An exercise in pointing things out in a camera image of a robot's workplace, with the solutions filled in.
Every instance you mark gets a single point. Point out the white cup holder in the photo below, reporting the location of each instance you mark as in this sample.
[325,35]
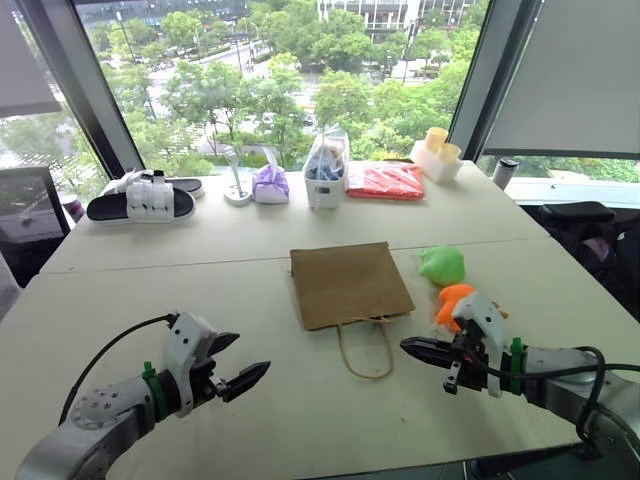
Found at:
[440,167]

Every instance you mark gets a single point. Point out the green wrist zip tie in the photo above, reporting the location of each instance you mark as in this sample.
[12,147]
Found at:
[516,365]
[152,385]

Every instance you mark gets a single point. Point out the clear bag with blue items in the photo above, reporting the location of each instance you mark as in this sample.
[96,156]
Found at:
[322,192]

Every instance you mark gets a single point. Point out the white hook stand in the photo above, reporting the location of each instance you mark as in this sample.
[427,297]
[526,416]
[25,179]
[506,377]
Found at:
[236,192]

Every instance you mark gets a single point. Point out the silver tumbler with black lid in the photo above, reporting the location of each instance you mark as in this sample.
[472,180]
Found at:
[504,172]

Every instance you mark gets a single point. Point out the orange plush toy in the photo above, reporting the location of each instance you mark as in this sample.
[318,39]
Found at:
[450,300]

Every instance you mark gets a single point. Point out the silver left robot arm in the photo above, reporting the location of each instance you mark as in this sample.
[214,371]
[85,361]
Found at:
[95,425]

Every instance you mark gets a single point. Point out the dark window frame post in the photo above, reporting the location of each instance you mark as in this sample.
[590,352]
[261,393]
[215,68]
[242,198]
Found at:
[85,85]
[482,75]

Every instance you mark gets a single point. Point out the red plastic packet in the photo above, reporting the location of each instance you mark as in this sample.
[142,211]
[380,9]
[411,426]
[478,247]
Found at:
[385,181]

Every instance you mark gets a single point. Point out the brown paper bag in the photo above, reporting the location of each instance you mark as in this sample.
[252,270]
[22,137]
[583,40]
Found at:
[347,285]

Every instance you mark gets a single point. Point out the yellow cup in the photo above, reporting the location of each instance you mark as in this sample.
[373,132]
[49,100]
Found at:
[450,152]
[436,137]

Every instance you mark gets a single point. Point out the purple cup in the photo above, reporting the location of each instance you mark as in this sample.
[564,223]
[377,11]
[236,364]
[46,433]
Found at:
[74,207]

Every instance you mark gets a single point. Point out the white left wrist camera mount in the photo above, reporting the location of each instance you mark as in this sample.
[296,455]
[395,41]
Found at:
[182,340]

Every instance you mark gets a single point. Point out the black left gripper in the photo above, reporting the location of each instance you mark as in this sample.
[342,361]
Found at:
[205,380]

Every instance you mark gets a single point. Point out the green right wrist zip tie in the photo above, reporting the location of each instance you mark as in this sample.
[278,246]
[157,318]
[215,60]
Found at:
[516,365]

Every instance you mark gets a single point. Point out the black office chair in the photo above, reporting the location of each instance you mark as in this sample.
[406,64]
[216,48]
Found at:
[590,235]

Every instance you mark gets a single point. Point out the green left wrist zip tie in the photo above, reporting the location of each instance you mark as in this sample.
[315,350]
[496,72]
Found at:
[152,385]

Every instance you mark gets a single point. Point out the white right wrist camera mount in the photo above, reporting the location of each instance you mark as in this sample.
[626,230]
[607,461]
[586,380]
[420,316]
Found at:
[485,315]

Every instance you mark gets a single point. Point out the green plush toy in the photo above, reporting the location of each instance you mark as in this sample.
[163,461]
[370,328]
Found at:
[442,265]

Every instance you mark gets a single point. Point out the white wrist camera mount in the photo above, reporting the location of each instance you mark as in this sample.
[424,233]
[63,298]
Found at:
[182,340]
[485,315]

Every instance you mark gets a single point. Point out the blue items bundle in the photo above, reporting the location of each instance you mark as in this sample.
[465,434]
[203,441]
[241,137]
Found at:
[322,167]

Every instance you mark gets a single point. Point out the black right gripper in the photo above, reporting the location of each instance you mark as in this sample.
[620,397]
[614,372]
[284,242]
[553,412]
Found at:
[470,370]

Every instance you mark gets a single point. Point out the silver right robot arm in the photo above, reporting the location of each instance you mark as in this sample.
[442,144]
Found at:
[585,390]

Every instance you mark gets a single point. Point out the grey roller blind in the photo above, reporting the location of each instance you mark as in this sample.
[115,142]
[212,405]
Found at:
[570,75]
[25,55]

